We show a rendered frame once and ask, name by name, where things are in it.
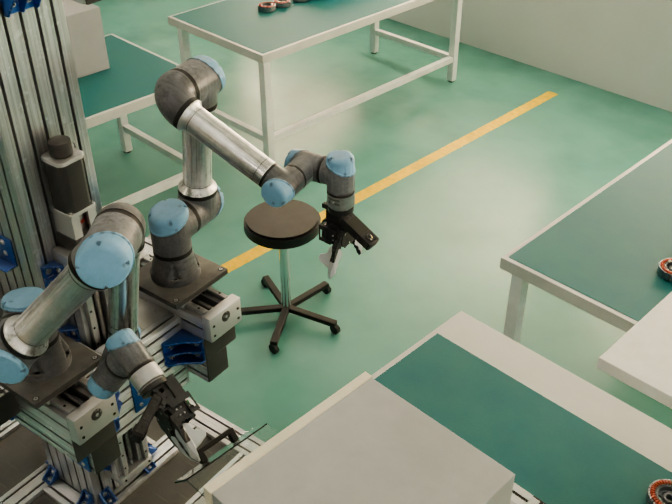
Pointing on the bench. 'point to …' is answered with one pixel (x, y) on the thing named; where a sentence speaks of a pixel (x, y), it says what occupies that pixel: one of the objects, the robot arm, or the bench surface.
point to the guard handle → (217, 442)
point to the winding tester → (364, 458)
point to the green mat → (521, 428)
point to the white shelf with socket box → (645, 355)
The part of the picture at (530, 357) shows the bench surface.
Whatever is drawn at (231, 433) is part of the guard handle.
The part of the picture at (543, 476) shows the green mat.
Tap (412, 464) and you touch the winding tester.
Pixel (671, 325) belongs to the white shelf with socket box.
